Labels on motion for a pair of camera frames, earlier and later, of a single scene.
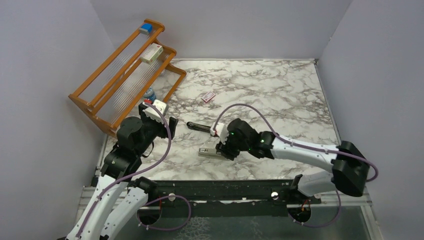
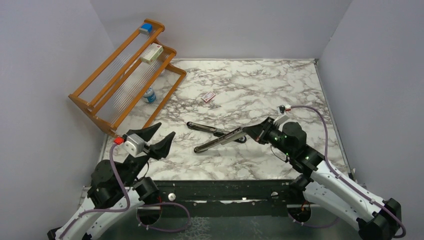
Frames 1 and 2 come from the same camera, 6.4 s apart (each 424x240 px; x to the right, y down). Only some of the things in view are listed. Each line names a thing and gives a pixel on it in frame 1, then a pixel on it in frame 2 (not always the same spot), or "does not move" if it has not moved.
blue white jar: [149, 96] does not move
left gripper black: [172, 124] -> [159, 150]
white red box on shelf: [152, 53] does not move
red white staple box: [208, 96] does not move
